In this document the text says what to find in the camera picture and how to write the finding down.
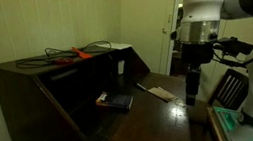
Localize dark blue book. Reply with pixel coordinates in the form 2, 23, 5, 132
94, 88, 136, 115

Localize white framed mirror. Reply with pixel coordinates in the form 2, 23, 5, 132
154, 0, 202, 79

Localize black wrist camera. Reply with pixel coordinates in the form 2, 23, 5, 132
211, 33, 253, 61

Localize orange plastic tool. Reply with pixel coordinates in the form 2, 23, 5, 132
70, 44, 93, 61

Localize white speckled paper cup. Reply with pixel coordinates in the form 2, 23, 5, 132
116, 59, 127, 76

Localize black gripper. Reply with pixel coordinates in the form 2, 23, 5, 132
176, 37, 223, 107

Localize dark wooden secretary desk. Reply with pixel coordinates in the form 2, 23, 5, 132
0, 29, 219, 141

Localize dark wooden slatted chair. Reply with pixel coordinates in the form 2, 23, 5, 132
203, 66, 253, 115

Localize small red object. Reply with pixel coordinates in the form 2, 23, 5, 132
53, 56, 75, 66

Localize thin black cable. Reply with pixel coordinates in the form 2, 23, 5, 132
13, 37, 114, 72

